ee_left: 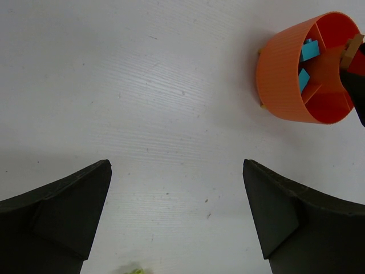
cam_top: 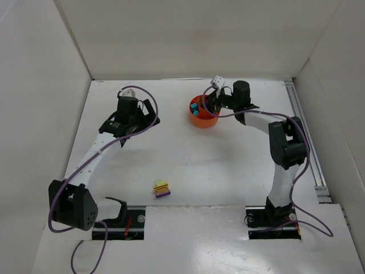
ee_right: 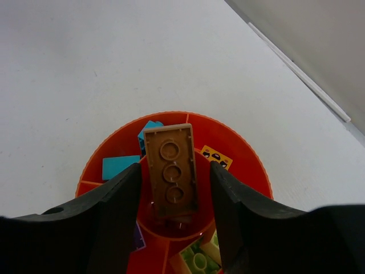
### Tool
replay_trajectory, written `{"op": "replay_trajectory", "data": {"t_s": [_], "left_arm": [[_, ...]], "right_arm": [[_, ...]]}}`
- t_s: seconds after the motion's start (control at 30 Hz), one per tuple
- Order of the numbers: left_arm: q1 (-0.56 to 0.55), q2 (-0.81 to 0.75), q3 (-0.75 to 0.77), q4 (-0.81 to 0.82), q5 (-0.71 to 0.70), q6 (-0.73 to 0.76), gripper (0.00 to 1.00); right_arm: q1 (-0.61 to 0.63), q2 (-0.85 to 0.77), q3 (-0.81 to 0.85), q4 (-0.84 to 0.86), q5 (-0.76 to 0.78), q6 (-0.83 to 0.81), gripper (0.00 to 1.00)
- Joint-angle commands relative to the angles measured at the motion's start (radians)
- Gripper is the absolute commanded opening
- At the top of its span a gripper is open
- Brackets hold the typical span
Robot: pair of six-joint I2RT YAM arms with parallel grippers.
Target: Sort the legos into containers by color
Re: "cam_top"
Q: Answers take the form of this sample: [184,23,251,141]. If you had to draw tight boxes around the striped lego figure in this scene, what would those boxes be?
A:
[153,180,171,199]

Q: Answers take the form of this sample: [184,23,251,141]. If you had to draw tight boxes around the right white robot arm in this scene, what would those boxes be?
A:
[202,76,309,228]

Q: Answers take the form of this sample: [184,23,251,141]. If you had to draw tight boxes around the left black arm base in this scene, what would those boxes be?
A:
[105,206,145,241]

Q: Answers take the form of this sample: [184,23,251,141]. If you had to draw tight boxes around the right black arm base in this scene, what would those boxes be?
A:
[244,207,301,240]

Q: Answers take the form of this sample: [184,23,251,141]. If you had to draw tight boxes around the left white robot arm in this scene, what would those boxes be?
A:
[48,96,160,233]

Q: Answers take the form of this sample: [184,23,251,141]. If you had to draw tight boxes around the orange round divided container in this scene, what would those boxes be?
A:
[189,95,218,128]

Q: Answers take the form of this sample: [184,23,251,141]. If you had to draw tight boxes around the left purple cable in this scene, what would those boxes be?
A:
[48,85,159,274]

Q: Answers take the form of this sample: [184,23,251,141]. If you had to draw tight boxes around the purple cable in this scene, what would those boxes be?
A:
[48,85,159,274]
[202,84,334,237]

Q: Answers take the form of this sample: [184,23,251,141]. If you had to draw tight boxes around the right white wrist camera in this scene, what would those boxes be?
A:
[210,75,225,98]

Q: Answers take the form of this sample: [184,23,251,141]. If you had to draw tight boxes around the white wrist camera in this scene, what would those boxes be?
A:
[210,75,225,98]
[117,88,136,99]

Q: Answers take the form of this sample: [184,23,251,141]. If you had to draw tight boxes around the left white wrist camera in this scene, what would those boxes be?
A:
[117,88,136,99]

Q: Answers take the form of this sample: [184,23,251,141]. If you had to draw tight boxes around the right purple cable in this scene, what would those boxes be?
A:
[202,84,334,237]

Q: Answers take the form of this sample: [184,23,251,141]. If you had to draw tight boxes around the aluminium rail right side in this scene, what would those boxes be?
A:
[284,80,332,204]

